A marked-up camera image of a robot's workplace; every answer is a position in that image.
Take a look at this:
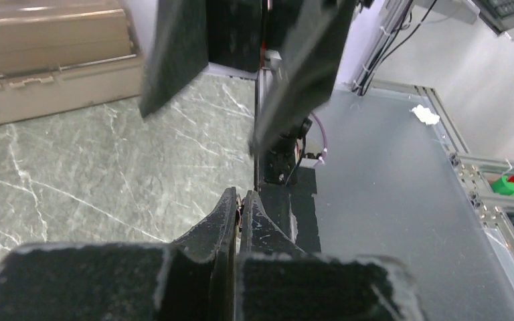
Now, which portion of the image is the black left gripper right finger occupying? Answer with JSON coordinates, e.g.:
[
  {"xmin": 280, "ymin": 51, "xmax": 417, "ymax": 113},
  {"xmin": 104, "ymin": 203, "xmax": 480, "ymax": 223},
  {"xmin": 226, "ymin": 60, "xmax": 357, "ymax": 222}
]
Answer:
[{"xmin": 234, "ymin": 191, "xmax": 426, "ymax": 320}]

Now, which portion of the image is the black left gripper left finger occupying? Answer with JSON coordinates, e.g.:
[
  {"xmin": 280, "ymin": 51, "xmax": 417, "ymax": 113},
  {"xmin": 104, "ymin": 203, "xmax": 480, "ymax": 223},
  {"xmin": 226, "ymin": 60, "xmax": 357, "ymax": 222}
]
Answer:
[{"xmin": 0, "ymin": 187, "xmax": 238, "ymax": 320}]

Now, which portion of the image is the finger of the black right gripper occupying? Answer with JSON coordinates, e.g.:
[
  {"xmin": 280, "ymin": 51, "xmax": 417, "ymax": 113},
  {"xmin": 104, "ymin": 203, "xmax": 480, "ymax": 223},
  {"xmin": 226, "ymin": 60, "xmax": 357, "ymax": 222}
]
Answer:
[
  {"xmin": 139, "ymin": 0, "xmax": 209, "ymax": 118},
  {"xmin": 248, "ymin": 1, "xmax": 357, "ymax": 155}
]

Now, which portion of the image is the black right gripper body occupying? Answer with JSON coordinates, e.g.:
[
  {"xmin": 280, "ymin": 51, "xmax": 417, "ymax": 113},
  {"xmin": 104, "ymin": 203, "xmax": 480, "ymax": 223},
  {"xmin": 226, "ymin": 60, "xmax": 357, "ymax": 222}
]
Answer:
[{"xmin": 205, "ymin": 0, "xmax": 303, "ymax": 73}]

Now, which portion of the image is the white paper scrap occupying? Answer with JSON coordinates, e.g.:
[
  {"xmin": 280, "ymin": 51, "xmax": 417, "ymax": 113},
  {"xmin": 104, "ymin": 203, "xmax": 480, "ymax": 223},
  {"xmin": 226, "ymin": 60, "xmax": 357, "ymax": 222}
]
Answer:
[{"xmin": 410, "ymin": 104, "xmax": 440, "ymax": 126}]

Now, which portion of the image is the brown translucent storage box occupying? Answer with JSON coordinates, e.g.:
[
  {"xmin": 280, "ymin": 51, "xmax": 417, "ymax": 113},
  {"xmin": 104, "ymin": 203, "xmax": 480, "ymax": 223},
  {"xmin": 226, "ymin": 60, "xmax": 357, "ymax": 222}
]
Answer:
[{"xmin": 0, "ymin": 1, "xmax": 144, "ymax": 124}]

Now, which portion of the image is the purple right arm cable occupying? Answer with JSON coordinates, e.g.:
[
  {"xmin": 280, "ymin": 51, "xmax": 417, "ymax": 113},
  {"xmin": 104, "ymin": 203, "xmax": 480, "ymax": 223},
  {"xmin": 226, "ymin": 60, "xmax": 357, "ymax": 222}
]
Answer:
[{"xmin": 310, "ymin": 112, "xmax": 329, "ymax": 167}]

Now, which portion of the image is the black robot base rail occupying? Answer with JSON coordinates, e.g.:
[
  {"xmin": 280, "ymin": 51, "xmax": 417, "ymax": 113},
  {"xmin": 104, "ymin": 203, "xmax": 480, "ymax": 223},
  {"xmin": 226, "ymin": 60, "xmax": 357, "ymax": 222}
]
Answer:
[{"xmin": 255, "ymin": 118, "xmax": 321, "ymax": 253}]

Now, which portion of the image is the aluminium frame rail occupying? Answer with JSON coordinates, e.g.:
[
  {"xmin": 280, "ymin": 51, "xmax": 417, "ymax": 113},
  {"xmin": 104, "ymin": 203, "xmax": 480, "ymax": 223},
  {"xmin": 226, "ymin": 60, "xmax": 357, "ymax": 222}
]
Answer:
[{"xmin": 369, "ymin": 78, "xmax": 514, "ymax": 320}]

